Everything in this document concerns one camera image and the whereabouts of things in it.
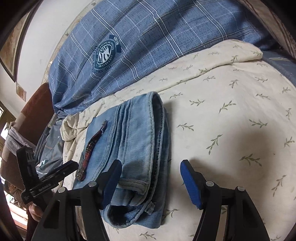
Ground blue denim jeans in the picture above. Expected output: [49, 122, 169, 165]
[73, 92, 170, 228]

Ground person left hand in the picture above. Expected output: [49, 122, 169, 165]
[29, 203, 44, 222]

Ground grey patterned duvet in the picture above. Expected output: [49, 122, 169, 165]
[34, 111, 67, 178]

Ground grey cloth on headboard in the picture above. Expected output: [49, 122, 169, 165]
[5, 126, 36, 156]

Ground wooden window door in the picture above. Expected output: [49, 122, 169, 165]
[0, 102, 16, 151]

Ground cream leaf-print blanket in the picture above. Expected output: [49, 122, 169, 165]
[61, 40, 295, 240]

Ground blue plaid bolster pillow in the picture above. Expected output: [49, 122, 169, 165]
[48, 1, 276, 114]

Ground beige striped floral pillow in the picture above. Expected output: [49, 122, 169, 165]
[239, 0, 295, 59]

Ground small wall picture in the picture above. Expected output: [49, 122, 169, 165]
[16, 82, 27, 102]

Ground framed wall picture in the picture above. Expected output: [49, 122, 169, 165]
[1, 1, 43, 82]

